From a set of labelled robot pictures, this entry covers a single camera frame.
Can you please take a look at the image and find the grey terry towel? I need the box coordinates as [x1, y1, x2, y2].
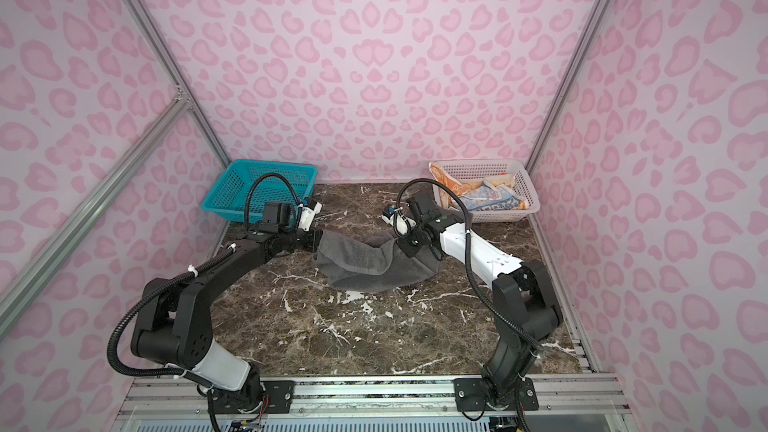
[313, 230, 441, 293]

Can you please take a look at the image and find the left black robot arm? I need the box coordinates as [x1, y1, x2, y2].
[130, 198, 322, 413]

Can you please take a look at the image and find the orange patterned towel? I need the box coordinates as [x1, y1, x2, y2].
[428, 160, 539, 213]

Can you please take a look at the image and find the white plastic basket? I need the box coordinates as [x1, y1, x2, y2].
[429, 159, 541, 223]

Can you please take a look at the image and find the teal plastic basket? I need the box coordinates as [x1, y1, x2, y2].
[200, 159, 319, 225]

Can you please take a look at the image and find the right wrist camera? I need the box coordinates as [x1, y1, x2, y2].
[381, 206, 414, 237]

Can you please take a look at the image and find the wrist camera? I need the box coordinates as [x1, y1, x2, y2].
[381, 206, 414, 237]
[297, 197, 322, 232]

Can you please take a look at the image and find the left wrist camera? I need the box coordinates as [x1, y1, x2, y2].
[297, 197, 322, 232]

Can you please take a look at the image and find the left black corrugated cable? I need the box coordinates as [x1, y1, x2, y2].
[106, 172, 304, 379]

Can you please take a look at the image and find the black corrugated cable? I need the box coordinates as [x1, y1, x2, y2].
[395, 177, 550, 352]
[106, 172, 304, 379]

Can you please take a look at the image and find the right black corrugated cable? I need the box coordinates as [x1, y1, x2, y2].
[395, 177, 550, 352]

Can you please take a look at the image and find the left aluminium frame strut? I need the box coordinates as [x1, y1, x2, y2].
[1, 93, 190, 337]

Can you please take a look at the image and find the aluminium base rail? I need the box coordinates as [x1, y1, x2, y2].
[111, 373, 638, 431]

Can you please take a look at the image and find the back left aluminium post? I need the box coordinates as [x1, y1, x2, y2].
[122, 0, 231, 168]

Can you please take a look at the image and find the aluminium post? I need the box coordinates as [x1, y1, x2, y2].
[525, 0, 616, 175]
[122, 0, 231, 168]

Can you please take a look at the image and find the back right aluminium post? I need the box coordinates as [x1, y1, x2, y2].
[525, 0, 616, 175]

